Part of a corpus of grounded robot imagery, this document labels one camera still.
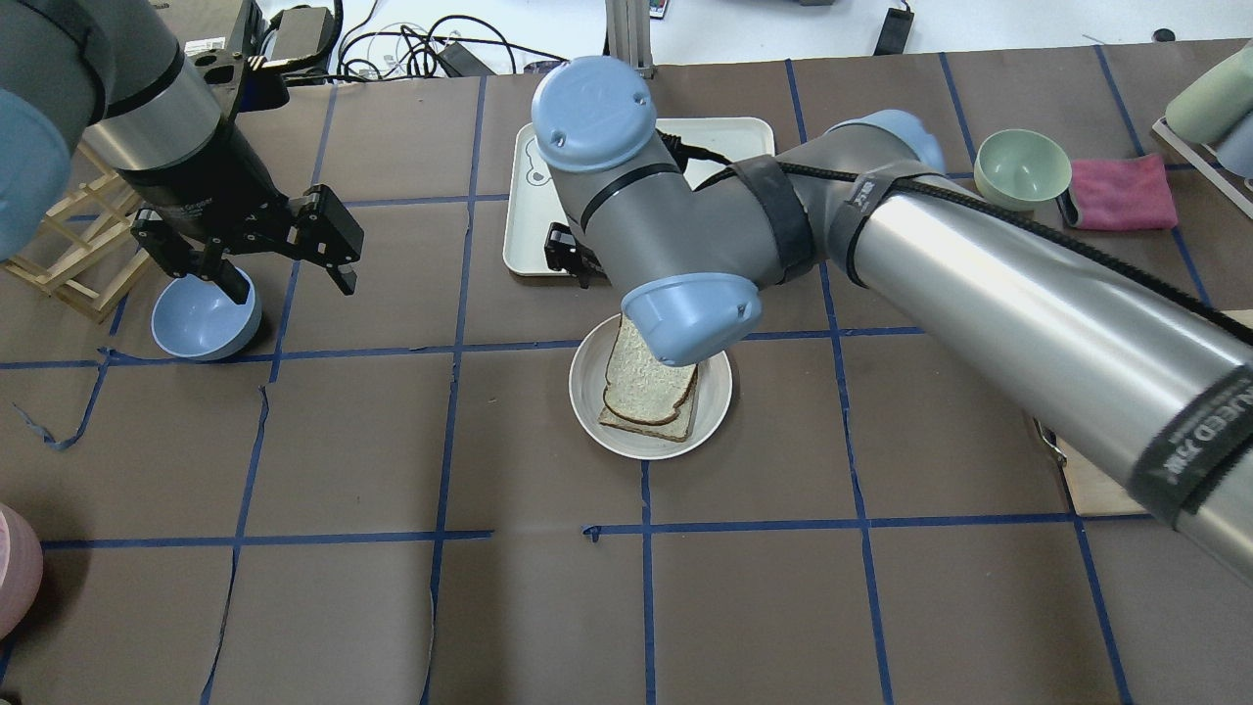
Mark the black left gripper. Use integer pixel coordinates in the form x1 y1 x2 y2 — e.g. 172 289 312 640
130 187 365 306

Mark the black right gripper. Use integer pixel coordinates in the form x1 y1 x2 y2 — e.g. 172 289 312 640
544 222 608 289

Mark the bread slice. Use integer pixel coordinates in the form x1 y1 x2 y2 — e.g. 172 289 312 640
598 373 700 443
601 316 698 425

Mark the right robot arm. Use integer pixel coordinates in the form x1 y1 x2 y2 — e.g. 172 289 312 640
530 55 1252 580

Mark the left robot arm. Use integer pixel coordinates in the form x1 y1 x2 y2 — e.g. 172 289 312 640
1 1 365 304

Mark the cream round plate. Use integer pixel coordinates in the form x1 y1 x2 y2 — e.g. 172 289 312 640
568 316 733 461

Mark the cream bear tray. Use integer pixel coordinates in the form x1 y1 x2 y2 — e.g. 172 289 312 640
502 116 776 277

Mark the blue bowl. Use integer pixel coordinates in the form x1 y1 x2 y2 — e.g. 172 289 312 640
152 270 262 361

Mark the wooden dish rack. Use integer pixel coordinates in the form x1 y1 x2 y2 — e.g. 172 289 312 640
3 142 152 324

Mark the black power adapter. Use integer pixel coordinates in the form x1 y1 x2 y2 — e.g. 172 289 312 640
435 43 496 76

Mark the black electronics box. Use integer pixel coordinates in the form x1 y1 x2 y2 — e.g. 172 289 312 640
152 1 345 85

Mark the pink bowl with ice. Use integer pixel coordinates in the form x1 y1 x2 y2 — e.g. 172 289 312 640
1 503 44 639

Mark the green bowl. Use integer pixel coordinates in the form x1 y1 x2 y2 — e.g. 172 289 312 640
974 129 1073 212

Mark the pink cloth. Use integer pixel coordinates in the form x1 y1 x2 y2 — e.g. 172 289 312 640
1056 155 1179 232

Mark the green cup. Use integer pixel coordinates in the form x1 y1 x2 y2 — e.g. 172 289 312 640
1164 45 1252 143

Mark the blue cup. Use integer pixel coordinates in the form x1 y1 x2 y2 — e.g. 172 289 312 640
1215 113 1253 179

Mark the aluminium frame post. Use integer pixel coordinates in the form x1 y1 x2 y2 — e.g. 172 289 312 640
601 0 655 79

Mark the white wire cup rack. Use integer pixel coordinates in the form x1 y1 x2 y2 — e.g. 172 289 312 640
1152 116 1252 220

